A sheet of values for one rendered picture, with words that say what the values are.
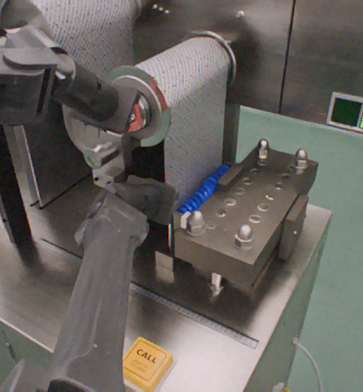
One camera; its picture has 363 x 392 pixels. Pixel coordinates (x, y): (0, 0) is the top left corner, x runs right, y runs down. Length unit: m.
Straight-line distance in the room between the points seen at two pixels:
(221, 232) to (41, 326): 0.38
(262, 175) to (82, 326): 0.70
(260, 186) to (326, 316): 1.23
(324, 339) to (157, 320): 1.26
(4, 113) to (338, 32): 0.65
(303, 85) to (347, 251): 1.57
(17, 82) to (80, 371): 0.32
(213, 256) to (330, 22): 0.50
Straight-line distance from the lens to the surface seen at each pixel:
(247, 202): 0.90
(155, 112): 0.74
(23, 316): 0.90
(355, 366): 1.98
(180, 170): 0.84
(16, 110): 0.54
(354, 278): 2.30
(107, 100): 0.61
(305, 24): 0.94
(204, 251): 0.80
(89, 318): 0.38
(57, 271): 0.96
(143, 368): 0.76
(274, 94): 1.00
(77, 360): 0.34
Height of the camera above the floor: 1.56
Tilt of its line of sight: 36 degrees down
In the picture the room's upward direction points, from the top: straight up
